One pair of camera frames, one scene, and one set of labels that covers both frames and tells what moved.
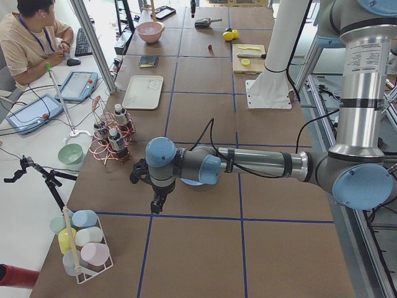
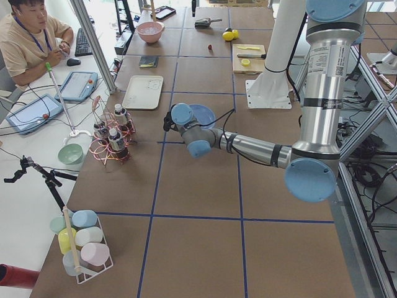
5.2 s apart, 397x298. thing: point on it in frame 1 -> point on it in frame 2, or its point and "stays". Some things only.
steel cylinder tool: (249, 55) stays
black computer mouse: (73, 61) stays
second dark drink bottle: (120, 114) stays
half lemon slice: (245, 62) stays
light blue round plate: (192, 182) -> (203, 116)
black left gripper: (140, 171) -> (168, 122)
